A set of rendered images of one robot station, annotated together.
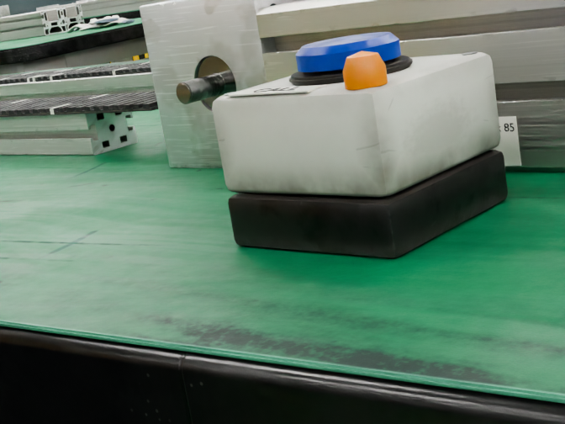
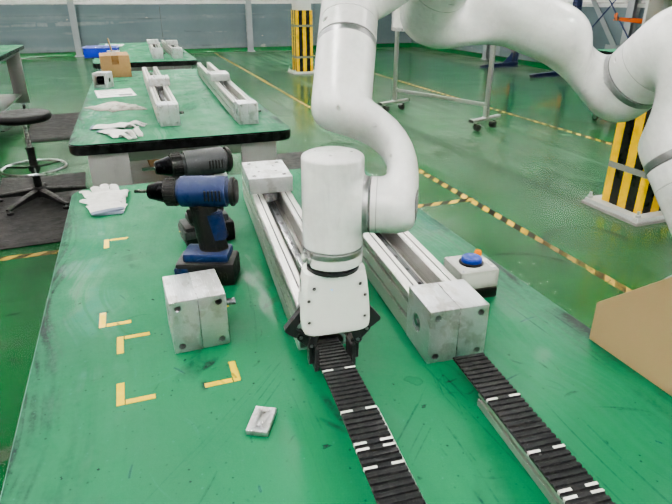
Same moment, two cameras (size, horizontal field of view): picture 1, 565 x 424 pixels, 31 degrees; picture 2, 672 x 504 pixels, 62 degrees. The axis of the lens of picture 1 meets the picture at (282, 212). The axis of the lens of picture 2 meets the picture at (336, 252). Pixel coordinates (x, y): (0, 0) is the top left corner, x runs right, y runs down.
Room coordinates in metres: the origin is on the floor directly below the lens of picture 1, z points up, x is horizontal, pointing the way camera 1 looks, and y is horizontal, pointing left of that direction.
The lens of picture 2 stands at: (1.37, 0.25, 1.31)
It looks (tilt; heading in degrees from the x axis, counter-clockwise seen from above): 24 degrees down; 211
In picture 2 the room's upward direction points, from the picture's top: straight up
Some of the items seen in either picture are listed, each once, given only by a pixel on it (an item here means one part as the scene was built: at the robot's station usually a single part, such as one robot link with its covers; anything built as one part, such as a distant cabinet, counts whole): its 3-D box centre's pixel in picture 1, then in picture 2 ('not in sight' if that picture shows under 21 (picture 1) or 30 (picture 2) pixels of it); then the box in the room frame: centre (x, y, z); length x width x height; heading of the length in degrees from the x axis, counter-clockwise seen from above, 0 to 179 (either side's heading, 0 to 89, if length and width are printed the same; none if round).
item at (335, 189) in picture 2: not in sight; (335, 198); (0.76, -0.12, 1.06); 0.09 x 0.08 x 0.13; 115
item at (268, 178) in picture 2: not in sight; (266, 181); (0.26, -0.64, 0.87); 0.16 x 0.11 x 0.07; 46
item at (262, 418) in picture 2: not in sight; (261, 420); (0.91, -0.15, 0.78); 0.05 x 0.03 x 0.01; 23
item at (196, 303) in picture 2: not in sight; (202, 308); (0.78, -0.37, 0.83); 0.11 x 0.10 x 0.10; 143
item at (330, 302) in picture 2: not in sight; (332, 292); (0.76, -0.13, 0.92); 0.10 x 0.07 x 0.11; 137
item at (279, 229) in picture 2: not in sight; (284, 233); (0.43, -0.46, 0.82); 0.80 x 0.10 x 0.09; 46
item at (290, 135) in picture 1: (374, 140); (465, 276); (0.40, -0.04, 0.81); 0.10 x 0.08 x 0.06; 136
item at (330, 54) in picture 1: (349, 63); (471, 260); (0.40, -0.03, 0.84); 0.04 x 0.04 x 0.02
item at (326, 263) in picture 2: not in sight; (331, 253); (0.76, -0.13, 0.98); 0.09 x 0.08 x 0.03; 137
